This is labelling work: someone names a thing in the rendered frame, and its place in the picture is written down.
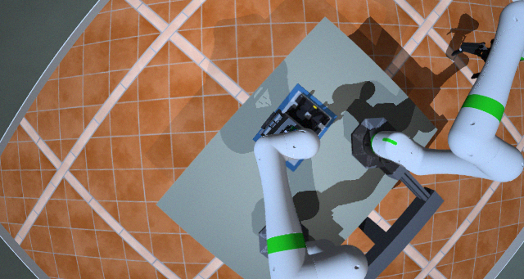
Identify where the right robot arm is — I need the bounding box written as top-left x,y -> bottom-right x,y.
363,0 -> 524,182

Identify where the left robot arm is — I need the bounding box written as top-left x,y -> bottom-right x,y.
254,128 -> 368,279

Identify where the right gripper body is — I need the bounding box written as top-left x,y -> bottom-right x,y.
481,47 -> 491,62

